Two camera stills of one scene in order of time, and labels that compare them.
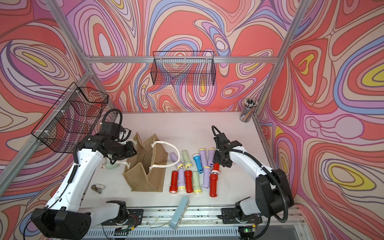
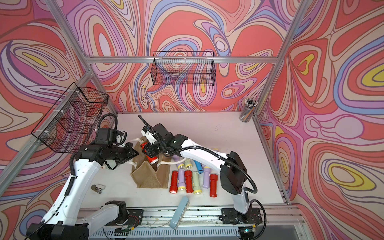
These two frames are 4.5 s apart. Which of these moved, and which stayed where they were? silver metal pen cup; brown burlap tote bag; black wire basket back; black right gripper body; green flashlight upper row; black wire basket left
Moved: black right gripper body; brown burlap tote bag
Stayed: black wire basket left; green flashlight upper row; black wire basket back; silver metal pen cup
